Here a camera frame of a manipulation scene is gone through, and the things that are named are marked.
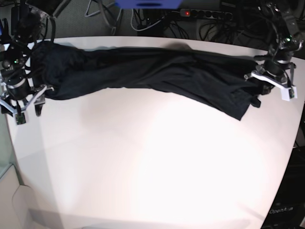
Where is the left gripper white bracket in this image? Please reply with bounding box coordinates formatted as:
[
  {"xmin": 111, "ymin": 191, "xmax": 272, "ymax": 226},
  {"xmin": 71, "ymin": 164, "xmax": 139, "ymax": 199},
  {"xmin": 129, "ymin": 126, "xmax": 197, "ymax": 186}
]
[{"xmin": 244, "ymin": 60, "xmax": 297, "ymax": 101}]

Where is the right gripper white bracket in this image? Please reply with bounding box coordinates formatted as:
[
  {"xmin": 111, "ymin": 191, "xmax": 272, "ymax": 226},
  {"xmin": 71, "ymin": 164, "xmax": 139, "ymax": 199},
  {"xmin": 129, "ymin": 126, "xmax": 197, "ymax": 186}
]
[{"xmin": 0, "ymin": 77, "xmax": 54, "ymax": 125}]

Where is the dark navy long-sleeve shirt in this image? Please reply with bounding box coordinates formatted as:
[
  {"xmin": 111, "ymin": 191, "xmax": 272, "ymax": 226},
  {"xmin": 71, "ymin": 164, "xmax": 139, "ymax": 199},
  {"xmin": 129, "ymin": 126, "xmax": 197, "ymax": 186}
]
[{"xmin": 30, "ymin": 42, "xmax": 261, "ymax": 120}]

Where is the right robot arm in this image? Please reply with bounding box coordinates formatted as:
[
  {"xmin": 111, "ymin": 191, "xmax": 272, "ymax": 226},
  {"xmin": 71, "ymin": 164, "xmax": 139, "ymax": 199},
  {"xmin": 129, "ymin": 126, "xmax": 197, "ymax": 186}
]
[{"xmin": 0, "ymin": 0, "xmax": 70, "ymax": 125}]

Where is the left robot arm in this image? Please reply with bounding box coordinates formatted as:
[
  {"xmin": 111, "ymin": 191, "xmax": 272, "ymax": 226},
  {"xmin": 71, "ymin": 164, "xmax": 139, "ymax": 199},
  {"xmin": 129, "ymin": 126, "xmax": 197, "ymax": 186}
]
[{"xmin": 244, "ymin": 0, "xmax": 304, "ymax": 101}]

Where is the black OpenArm case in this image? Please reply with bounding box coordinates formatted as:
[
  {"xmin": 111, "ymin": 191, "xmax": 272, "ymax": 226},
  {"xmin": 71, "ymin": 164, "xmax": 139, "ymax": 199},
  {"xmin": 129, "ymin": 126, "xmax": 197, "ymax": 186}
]
[{"xmin": 261, "ymin": 146, "xmax": 305, "ymax": 229}]

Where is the blue box at top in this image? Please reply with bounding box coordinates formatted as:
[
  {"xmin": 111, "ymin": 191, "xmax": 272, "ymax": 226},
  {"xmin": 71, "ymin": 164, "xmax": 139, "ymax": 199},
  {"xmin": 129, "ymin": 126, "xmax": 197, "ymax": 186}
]
[{"xmin": 115, "ymin": 0, "xmax": 182, "ymax": 9}]

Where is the black power strip red switch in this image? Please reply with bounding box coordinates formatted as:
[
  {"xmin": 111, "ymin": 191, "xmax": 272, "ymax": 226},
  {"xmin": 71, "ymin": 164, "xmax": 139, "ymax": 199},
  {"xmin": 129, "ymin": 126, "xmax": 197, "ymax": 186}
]
[{"xmin": 179, "ymin": 9, "xmax": 233, "ymax": 21}]

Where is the black adapter box with cables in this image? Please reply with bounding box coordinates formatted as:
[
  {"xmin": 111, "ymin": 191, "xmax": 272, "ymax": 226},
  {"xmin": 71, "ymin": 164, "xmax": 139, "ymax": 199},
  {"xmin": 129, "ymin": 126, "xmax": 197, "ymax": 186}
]
[{"xmin": 136, "ymin": 23, "xmax": 164, "ymax": 37}]

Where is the grey cable on floor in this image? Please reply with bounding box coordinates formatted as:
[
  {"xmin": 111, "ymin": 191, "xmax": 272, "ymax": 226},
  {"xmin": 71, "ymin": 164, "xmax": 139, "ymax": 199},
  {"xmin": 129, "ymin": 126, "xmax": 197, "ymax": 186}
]
[{"xmin": 111, "ymin": 9, "xmax": 124, "ymax": 34}]

